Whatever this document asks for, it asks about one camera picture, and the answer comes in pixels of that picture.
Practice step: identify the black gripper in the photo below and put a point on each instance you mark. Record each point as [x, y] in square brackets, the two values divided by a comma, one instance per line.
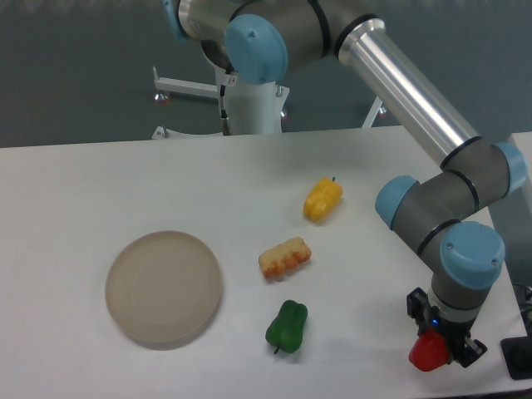
[428, 314]

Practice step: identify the red toy pepper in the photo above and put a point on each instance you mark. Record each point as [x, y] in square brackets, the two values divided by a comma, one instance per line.
[429, 352]

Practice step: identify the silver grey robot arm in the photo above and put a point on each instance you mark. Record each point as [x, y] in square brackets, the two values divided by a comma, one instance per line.
[254, 44]

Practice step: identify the green toy pepper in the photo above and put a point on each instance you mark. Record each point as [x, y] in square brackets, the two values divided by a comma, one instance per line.
[285, 332]

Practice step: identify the yellow toy pepper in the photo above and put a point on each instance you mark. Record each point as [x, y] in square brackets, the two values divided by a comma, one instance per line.
[322, 199]

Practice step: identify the beige round plate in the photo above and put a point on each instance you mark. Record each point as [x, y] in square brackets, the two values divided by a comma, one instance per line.
[163, 289]

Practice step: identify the black device at table edge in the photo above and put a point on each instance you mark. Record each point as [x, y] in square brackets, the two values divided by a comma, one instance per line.
[517, 350]

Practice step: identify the orange toy bread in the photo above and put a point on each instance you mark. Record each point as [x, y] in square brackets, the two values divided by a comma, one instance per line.
[288, 255]

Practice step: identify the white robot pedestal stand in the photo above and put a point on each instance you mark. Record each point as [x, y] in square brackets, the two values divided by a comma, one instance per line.
[244, 109]

